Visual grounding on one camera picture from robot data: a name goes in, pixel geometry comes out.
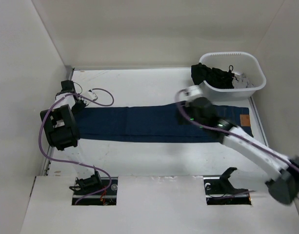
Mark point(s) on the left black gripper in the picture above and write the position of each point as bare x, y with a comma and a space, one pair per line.
83, 106

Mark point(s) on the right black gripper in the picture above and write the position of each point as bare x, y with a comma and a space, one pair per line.
187, 106

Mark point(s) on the dark blue denim trousers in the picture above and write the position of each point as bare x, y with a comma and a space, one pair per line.
149, 124

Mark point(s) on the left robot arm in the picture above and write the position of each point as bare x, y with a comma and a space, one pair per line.
62, 132

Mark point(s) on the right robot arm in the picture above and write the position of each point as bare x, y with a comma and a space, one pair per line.
280, 176

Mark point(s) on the black garment in basket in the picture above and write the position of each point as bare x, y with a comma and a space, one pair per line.
215, 77

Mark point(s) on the grey white garment in basket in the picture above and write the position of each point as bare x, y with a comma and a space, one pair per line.
241, 81

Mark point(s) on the white plastic laundry basket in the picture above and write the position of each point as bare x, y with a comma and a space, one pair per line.
247, 75

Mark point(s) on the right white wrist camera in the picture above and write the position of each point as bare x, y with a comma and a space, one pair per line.
193, 92

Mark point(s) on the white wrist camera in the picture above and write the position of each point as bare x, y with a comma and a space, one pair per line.
90, 95
193, 92

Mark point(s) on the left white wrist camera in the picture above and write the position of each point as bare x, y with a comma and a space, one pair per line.
90, 95

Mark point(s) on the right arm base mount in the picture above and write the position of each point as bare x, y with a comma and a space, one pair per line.
219, 190

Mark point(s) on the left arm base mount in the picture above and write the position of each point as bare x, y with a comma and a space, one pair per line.
95, 191

